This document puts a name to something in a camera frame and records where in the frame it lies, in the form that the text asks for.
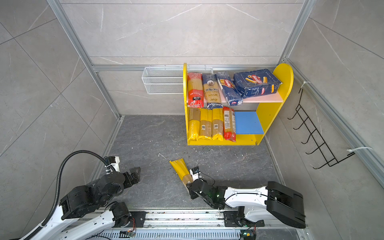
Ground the blue yellow spaghetti bag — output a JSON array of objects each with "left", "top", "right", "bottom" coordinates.
[{"left": 203, "top": 74, "right": 223, "bottom": 110}]

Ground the small tan pasta bag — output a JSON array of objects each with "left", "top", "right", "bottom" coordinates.
[{"left": 170, "top": 159, "right": 194, "bottom": 186}]

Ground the blue Barilla rigatoni box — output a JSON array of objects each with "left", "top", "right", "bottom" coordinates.
[{"left": 234, "top": 69, "right": 282, "bottom": 99}]

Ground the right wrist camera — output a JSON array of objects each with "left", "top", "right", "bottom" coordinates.
[{"left": 190, "top": 166, "right": 200, "bottom": 181}]

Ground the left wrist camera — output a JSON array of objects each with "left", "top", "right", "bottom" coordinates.
[{"left": 104, "top": 156, "right": 120, "bottom": 175}]

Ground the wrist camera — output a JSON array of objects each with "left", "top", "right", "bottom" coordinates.
[
  {"left": 190, "top": 166, "right": 200, "bottom": 181},
  {"left": 104, "top": 156, "right": 120, "bottom": 175}
]

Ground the black wire hook rack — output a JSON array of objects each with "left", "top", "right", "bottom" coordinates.
[{"left": 287, "top": 89, "right": 355, "bottom": 170}]

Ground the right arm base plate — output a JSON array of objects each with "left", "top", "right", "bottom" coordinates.
[{"left": 223, "top": 211, "right": 265, "bottom": 228}]

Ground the aluminium mounting rail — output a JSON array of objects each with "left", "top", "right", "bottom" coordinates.
[{"left": 64, "top": 209, "right": 310, "bottom": 240}]

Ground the red yellow pasta bag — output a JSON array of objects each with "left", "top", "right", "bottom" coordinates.
[{"left": 187, "top": 73, "right": 204, "bottom": 108}]

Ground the white wire mesh basket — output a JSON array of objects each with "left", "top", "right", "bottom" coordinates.
[{"left": 141, "top": 66, "right": 215, "bottom": 95}]

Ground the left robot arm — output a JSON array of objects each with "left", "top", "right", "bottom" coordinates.
[{"left": 22, "top": 150, "right": 141, "bottom": 240}]

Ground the yellow Pastatime spaghetti bag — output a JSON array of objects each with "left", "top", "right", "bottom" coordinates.
[{"left": 188, "top": 108, "right": 201, "bottom": 141}]

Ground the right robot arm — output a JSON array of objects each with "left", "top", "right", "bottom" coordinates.
[{"left": 186, "top": 179, "right": 306, "bottom": 229}]

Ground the blue Barilla spaghetti bag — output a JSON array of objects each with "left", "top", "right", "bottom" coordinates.
[{"left": 216, "top": 72, "right": 243, "bottom": 106}]

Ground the red white spaghetti bag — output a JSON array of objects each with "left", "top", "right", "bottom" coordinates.
[{"left": 223, "top": 107, "right": 236, "bottom": 142}]

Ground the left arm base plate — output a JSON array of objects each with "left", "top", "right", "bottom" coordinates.
[{"left": 113, "top": 211, "right": 147, "bottom": 229}]

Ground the yellow shelf unit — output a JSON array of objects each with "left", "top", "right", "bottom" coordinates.
[{"left": 187, "top": 64, "right": 294, "bottom": 146}]

